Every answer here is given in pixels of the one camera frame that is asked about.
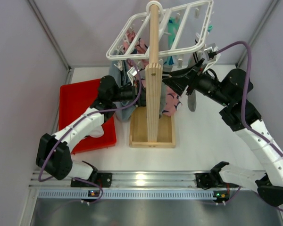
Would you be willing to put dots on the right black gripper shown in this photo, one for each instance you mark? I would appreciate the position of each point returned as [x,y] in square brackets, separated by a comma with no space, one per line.
[194,76]

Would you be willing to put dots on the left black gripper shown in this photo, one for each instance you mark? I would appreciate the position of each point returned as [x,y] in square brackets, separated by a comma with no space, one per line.
[137,93]

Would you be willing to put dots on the grey sock black stripes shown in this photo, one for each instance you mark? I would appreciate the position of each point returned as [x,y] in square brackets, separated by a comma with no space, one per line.
[192,102]

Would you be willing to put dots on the white clip sock hanger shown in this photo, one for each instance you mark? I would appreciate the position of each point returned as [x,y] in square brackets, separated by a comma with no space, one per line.
[115,52]

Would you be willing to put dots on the white sock black stripes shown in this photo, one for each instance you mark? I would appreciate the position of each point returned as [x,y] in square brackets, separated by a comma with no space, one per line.
[95,133]

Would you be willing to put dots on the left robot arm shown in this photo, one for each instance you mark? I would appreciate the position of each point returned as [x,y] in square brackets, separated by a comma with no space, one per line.
[54,151]

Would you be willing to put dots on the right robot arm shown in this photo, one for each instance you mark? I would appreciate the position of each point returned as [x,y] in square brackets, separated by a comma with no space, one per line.
[245,121]

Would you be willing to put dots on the pink patterned sock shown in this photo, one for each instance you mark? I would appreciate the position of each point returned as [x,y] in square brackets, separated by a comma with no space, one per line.
[176,102]
[140,47]

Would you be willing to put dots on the wooden stand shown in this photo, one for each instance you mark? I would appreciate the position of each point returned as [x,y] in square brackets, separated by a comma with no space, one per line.
[147,129]

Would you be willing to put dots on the blue grey sock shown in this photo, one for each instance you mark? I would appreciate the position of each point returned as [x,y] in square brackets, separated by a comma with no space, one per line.
[121,79]

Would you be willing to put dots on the teal patterned sock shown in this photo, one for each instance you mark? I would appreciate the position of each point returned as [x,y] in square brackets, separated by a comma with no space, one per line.
[172,28]

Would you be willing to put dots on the red plastic tray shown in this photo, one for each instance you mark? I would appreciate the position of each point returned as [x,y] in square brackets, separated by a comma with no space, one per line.
[74,99]

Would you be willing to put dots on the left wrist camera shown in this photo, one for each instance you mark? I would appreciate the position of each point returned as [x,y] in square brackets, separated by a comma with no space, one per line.
[131,73]

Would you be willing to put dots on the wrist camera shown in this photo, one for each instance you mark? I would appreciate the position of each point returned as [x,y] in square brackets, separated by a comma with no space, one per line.
[212,55]
[131,73]

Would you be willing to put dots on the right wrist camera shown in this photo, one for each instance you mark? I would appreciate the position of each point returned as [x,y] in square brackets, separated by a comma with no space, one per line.
[212,55]

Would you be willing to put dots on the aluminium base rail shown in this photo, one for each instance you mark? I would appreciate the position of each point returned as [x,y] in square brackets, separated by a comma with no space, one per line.
[134,185]

